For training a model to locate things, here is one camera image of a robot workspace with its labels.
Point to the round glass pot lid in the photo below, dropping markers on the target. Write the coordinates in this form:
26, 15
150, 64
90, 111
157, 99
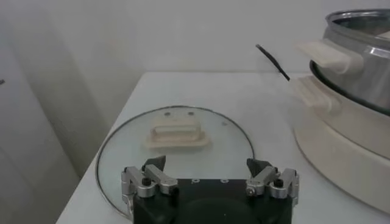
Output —
128, 152

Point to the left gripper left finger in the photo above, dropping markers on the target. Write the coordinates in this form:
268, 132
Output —
158, 178

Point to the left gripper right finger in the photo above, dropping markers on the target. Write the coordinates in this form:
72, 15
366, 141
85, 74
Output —
262, 179

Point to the perforated steel steamer basket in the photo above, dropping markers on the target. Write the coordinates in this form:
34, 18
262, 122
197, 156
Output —
371, 73

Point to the cream electric cooker base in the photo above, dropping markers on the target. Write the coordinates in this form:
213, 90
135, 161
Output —
350, 158

